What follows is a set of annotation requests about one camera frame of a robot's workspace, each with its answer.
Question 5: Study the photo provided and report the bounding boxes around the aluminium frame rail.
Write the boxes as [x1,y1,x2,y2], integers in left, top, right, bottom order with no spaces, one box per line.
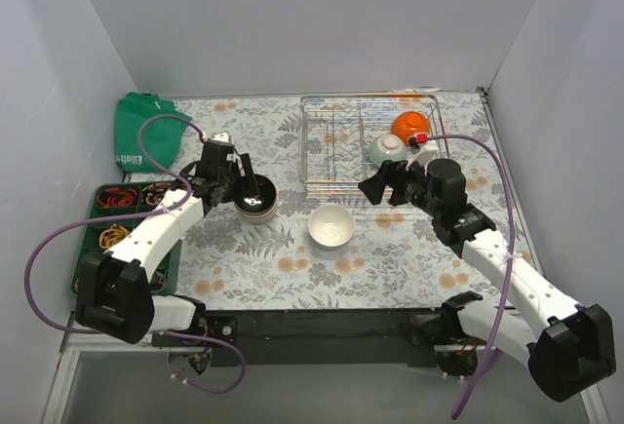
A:
[41,309,610,424]

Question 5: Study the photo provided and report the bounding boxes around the beige bowl front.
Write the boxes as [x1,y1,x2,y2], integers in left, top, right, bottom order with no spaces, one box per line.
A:
[234,174,278,217]

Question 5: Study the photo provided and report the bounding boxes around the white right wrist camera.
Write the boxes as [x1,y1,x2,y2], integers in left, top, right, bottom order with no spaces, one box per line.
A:
[407,133,438,169]

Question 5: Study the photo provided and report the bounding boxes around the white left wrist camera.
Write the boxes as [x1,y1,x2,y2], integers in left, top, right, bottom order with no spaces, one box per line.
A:
[211,132,233,144]

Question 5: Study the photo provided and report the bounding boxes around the metal wire dish rack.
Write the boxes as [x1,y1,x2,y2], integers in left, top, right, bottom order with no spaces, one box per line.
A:
[299,93,444,197]

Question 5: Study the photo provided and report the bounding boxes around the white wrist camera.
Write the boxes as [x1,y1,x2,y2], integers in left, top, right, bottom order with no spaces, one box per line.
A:
[211,132,233,144]
[407,133,438,169]

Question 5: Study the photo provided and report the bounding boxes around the green cloth bag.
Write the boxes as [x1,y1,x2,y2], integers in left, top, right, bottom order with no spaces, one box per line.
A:
[114,92,191,173]

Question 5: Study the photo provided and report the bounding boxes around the pale green patterned bowl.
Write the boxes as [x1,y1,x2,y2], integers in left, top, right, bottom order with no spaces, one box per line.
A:
[368,134,408,167]

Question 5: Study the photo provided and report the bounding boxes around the metal corner bracket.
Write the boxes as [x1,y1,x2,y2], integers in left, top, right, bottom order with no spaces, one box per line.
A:
[476,87,488,103]

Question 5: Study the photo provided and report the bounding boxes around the yellow hair ties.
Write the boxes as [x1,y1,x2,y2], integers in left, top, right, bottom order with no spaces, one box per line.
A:
[99,224,132,251]

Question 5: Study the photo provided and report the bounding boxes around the orange black hair ties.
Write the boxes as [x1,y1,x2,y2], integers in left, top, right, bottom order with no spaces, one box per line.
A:
[95,185,139,209]

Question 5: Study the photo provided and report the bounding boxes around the brown pink patterned scrunchie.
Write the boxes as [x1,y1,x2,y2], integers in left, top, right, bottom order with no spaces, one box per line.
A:
[139,182,171,207]

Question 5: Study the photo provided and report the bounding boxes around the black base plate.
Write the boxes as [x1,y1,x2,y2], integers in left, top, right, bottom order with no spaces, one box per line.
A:
[150,307,488,367]

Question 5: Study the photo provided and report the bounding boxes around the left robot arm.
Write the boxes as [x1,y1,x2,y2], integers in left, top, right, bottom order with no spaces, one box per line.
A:
[75,139,262,346]

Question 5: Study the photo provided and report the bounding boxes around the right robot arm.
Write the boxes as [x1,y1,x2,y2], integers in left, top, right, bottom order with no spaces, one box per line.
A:
[358,159,616,402]

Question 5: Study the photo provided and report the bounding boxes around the green compartment tray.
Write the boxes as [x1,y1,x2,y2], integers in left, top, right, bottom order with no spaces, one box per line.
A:
[69,179,185,298]

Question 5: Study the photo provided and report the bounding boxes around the white ribbed bowl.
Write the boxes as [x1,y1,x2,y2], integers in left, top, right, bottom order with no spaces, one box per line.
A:
[308,205,356,251]

